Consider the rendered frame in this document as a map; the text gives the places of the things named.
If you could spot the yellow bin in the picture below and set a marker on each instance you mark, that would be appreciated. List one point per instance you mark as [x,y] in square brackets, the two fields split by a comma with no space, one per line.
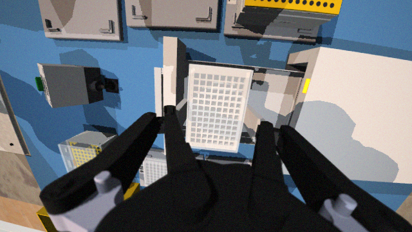
[48,224]

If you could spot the yellow plate with grid of black holes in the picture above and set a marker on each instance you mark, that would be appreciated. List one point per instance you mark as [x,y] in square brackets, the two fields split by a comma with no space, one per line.
[299,14]

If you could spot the blue bench mat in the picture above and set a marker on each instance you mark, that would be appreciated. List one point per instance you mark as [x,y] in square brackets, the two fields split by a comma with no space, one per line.
[377,27]

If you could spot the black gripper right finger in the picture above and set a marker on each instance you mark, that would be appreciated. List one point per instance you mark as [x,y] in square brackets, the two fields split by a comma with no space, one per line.
[321,184]

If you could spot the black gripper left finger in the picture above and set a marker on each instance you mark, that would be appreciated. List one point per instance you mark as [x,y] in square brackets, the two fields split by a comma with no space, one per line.
[78,200]

